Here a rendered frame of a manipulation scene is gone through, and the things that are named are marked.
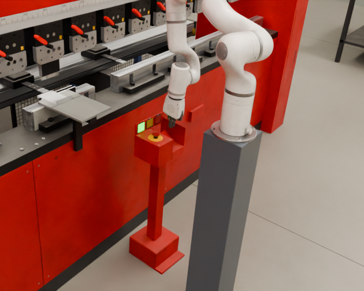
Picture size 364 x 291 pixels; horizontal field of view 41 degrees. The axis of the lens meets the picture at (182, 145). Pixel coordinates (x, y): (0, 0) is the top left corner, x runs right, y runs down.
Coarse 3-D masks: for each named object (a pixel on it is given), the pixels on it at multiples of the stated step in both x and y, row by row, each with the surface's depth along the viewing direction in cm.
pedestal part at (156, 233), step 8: (152, 168) 247; (160, 168) 244; (152, 176) 249; (160, 176) 247; (152, 184) 251; (160, 184) 250; (152, 192) 254; (160, 192) 253; (152, 200) 256; (160, 200) 256; (152, 208) 258; (160, 208) 259; (152, 216) 261; (160, 216) 262; (152, 224) 263; (160, 224) 266; (152, 232) 266; (160, 232) 269
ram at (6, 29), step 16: (0, 0) 174; (16, 0) 179; (32, 0) 185; (48, 0) 192; (64, 0) 198; (128, 0) 232; (0, 16) 176; (48, 16) 194; (64, 16) 201; (0, 32) 178
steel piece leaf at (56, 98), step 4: (56, 92) 218; (44, 96) 213; (48, 96) 214; (52, 96) 214; (56, 96) 214; (60, 96) 215; (64, 96) 215; (68, 96) 211; (48, 100) 210; (52, 100) 210; (56, 100) 211; (60, 100) 208; (64, 100) 210; (56, 104) 208
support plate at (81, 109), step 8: (72, 96) 216; (80, 96) 217; (40, 104) 208; (48, 104) 208; (64, 104) 209; (72, 104) 210; (80, 104) 210; (88, 104) 211; (96, 104) 211; (64, 112) 202; (72, 112) 203; (80, 112) 204; (88, 112) 204; (96, 112) 205; (104, 112) 207; (80, 120) 197
